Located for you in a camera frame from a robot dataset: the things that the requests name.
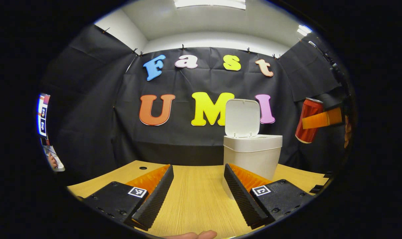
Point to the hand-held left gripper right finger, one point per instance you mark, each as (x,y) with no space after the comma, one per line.
(242,199)

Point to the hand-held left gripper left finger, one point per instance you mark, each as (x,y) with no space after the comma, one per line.
(154,199)

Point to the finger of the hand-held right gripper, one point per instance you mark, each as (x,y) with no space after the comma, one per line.
(320,119)

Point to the red pop can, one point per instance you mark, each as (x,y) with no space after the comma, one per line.
(304,134)

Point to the white desktop garbage bin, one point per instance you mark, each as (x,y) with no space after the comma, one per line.
(254,156)

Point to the wooden desktop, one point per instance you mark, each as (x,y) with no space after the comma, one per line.
(201,199)

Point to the small ceiling light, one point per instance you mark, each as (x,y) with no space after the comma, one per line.
(304,30)

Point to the white keyboard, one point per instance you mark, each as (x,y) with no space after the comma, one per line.
(58,167)

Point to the black backdrop cloth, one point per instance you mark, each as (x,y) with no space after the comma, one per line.
(88,116)

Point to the computer monitor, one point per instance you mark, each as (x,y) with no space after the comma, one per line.
(43,114)

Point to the rectangular ceiling light panel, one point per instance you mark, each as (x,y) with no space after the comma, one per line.
(209,4)

